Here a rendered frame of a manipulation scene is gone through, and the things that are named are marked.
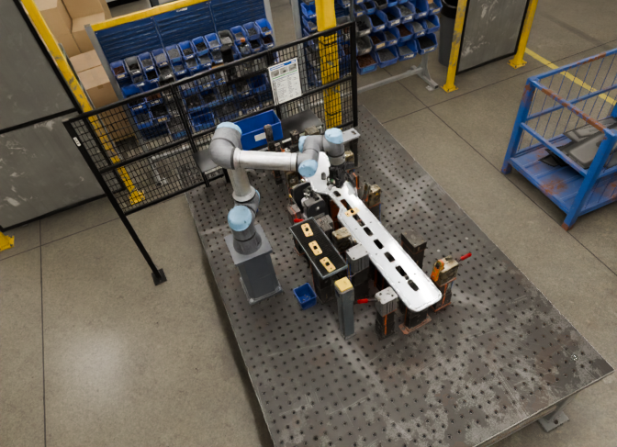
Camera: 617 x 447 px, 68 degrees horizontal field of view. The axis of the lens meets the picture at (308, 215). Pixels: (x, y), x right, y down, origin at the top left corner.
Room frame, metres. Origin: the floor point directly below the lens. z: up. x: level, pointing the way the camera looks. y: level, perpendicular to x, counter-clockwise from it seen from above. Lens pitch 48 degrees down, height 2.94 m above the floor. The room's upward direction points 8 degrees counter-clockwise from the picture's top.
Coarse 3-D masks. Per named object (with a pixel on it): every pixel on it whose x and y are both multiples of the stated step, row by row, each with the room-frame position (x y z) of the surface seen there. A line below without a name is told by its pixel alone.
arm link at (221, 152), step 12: (216, 144) 1.58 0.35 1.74; (228, 144) 1.59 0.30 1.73; (216, 156) 1.54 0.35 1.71; (228, 156) 1.52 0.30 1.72; (240, 156) 1.52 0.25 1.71; (252, 156) 1.51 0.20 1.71; (264, 156) 1.50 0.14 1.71; (276, 156) 1.49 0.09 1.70; (288, 156) 1.48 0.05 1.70; (300, 156) 1.47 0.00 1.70; (312, 156) 1.47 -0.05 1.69; (228, 168) 1.51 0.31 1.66; (252, 168) 1.50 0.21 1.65; (264, 168) 1.48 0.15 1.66; (276, 168) 1.47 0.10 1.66; (288, 168) 1.45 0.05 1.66; (300, 168) 1.42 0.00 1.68; (312, 168) 1.41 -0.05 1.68
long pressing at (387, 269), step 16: (320, 160) 2.24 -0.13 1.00; (304, 176) 2.10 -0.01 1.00; (320, 176) 2.09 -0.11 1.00; (320, 192) 1.95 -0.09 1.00; (352, 224) 1.66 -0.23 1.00; (368, 224) 1.64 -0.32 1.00; (368, 240) 1.53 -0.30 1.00; (384, 240) 1.51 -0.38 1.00; (384, 256) 1.41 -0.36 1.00; (400, 256) 1.40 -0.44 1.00; (384, 272) 1.31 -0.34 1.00; (416, 272) 1.29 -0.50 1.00; (400, 288) 1.20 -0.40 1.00; (432, 288) 1.18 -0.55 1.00; (416, 304) 1.11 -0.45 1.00; (432, 304) 1.10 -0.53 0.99
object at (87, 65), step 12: (48, 48) 4.37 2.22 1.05; (72, 60) 4.70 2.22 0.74; (84, 60) 4.66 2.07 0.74; (96, 60) 4.62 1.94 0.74; (84, 72) 4.40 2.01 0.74; (96, 72) 4.37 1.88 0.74; (84, 84) 4.14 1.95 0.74; (96, 84) 4.11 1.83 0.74; (108, 84) 4.13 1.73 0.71; (96, 96) 4.06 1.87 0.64; (108, 96) 4.10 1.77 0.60; (120, 108) 4.13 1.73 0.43; (108, 120) 4.07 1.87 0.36; (108, 132) 4.04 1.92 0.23
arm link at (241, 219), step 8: (240, 208) 1.59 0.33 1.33; (248, 208) 1.59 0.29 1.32; (232, 216) 1.55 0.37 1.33; (240, 216) 1.54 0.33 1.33; (248, 216) 1.53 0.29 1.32; (232, 224) 1.51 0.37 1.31; (240, 224) 1.50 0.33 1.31; (248, 224) 1.51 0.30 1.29; (232, 232) 1.52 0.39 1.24; (240, 232) 1.49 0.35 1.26; (248, 232) 1.50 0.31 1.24
